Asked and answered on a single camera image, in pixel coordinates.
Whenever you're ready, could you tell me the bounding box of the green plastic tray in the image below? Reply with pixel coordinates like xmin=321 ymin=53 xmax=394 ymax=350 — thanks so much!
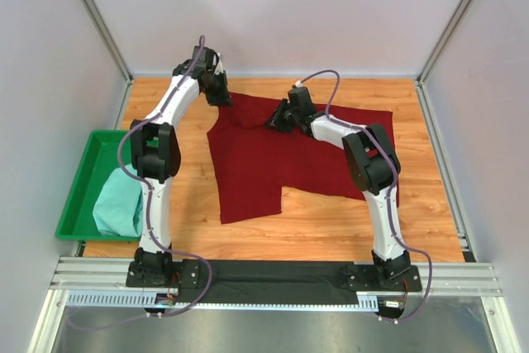
xmin=55 ymin=130 xmax=136 ymax=241

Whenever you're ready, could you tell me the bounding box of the left aluminium corner post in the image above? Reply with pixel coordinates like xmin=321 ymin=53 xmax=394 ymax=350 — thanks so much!
xmin=80 ymin=0 xmax=133 ymax=83

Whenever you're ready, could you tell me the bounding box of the right aluminium corner post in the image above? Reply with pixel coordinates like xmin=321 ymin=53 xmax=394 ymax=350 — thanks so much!
xmin=416 ymin=0 xmax=474 ymax=86

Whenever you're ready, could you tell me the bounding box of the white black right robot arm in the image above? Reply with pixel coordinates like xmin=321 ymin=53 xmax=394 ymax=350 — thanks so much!
xmin=265 ymin=86 xmax=411 ymax=290

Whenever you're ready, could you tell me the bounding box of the dark red t-shirt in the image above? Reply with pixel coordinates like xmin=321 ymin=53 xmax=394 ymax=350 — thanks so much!
xmin=206 ymin=91 xmax=403 ymax=225

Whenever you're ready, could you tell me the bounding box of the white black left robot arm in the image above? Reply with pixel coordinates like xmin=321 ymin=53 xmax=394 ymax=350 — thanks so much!
xmin=126 ymin=45 xmax=232 ymax=288

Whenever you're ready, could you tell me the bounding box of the light teal t-shirt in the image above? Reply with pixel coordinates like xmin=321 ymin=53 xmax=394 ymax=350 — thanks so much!
xmin=93 ymin=167 xmax=143 ymax=238

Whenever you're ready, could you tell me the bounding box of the aluminium frame rail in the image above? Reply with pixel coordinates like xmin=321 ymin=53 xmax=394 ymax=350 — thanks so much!
xmin=50 ymin=256 xmax=137 ymax=291

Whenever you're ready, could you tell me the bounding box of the aluminium corner post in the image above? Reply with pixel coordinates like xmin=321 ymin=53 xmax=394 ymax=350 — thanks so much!
xmin=80 ymin=0 xmax=133 ymax=83
xmin=416 ymin=0 xmax=474 ymax=86

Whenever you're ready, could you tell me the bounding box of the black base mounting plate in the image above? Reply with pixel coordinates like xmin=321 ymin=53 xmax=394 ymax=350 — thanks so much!
xmin=151 ymin=260 xmax=422 ymax=305

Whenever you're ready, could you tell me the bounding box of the slotted white cable duct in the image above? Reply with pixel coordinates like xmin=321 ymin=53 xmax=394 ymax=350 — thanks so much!
xmin=65 ymin=293 xmax=379 ymax=311

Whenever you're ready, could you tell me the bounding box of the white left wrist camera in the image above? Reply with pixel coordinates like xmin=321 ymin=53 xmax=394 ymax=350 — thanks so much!
xmin=213 ymin=52 xmax=225 ymax=75

